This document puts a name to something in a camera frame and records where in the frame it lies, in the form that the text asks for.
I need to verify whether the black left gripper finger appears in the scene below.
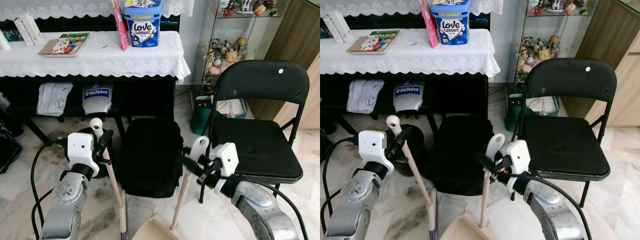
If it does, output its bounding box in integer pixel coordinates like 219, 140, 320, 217
99, 128, 115, 157
396, 126, 415, 156

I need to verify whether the grey cloth bag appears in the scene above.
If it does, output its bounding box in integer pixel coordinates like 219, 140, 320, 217
347, 79, 385, 114
36, 81, 74, 117

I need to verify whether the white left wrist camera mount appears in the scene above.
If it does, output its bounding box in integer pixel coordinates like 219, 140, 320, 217
358, 130, 396, 175
66, 132, 100, 177

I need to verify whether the green cover picture book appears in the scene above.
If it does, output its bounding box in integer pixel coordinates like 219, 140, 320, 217
39, 32, 91, 58
346, 30, 401, 55

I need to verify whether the beige long handled dustpan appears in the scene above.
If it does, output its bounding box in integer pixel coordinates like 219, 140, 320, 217
131, 136, 211, 240
439, 133, 506, 240

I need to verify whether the black upright piano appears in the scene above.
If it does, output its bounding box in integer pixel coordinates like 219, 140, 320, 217
0, 14, 181, 146
320, 12, 491, 139

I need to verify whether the blue Love Letters tin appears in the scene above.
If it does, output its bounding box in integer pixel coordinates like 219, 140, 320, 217
431, 0, 472, 46
122, 0, 164, 48

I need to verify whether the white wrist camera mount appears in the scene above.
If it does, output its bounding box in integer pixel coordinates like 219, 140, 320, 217
210, 142, 240, 195
66, 132, 100, 177
505, 140, 532, 193
358, 130, 396, 175

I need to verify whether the pink packet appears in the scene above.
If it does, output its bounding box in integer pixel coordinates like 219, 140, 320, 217
111, 0, 132, 52
419, 0, 440, 49

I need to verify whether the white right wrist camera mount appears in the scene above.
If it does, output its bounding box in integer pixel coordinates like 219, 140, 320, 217
210, 142, 240, 195
505, 140, 532, 193

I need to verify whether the brown wooden wardrobe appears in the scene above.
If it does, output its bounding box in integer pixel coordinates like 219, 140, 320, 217
562, 0, 640, 128
247, 0, 321, 131

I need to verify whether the grey BitRobot bag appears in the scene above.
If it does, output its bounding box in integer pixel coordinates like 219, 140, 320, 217
82, 83, 114, 116
393, 81, 426, 113

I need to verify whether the white lace tablecloth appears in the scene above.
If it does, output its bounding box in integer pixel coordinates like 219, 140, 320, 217
320, 27, 501, 80
0, 31, 192, 84

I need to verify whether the white lace runner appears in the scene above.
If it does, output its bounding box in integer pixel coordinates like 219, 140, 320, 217
0, 0, 195, 22
320, 0, 504, 19

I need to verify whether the glass display cabinet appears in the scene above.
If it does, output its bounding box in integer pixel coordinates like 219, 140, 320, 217
509, 0, 601, 96
200, 0, 292, 97

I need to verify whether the green bag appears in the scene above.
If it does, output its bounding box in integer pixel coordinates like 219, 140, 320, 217
504, 92, 561, 132
190, 95, 248, 135

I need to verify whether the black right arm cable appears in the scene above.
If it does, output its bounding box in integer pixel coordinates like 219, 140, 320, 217
220, 174, 310, 240
515, 171, 594, 240

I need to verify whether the black folding chair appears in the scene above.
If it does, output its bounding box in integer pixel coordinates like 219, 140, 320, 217
510, 58, 618, 208
199, 60, 311, 204

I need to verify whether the white carton box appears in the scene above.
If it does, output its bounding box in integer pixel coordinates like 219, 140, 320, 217
22, 12, 46, 45
14, 16, 35, 47
322, 14, 345, 44
330, 10, 356, 42

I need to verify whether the white paper bag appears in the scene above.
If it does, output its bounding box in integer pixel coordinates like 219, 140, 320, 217
215, 99, 246, 119
525, 96, 559, 117

